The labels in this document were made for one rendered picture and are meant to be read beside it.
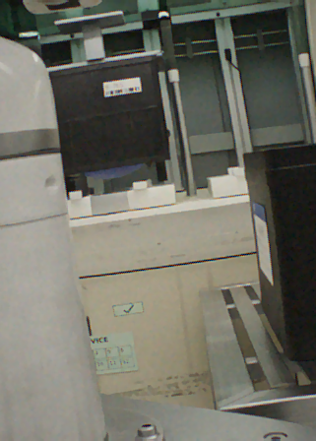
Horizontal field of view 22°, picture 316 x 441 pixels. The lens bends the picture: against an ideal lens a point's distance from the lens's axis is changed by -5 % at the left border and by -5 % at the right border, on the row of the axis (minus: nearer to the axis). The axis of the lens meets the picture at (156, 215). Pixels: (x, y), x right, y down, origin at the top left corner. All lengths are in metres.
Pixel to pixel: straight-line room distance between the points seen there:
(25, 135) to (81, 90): 0.94
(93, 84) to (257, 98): 0.78
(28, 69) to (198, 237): 0.74
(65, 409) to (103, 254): 0.73
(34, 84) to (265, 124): 1.64
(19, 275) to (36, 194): 0.05
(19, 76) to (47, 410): 0.18
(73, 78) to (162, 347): 0.48
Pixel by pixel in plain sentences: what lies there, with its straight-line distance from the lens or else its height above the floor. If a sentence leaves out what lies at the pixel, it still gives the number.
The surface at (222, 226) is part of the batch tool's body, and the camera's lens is 1.17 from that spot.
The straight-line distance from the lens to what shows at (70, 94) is 1.39.
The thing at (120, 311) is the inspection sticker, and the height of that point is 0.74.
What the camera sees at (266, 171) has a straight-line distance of 0.65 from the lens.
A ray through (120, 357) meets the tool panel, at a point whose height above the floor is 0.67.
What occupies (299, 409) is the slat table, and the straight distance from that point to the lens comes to 0.58.
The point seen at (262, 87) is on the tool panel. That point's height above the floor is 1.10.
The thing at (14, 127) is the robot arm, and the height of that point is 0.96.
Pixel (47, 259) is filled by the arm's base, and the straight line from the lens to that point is 0.45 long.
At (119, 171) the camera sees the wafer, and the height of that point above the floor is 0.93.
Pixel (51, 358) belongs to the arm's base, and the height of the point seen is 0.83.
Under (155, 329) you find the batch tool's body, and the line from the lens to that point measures 1.19.
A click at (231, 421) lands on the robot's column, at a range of 0.54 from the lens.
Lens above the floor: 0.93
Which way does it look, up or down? 3 degrees down
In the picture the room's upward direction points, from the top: 8 degrees counter-clockwise
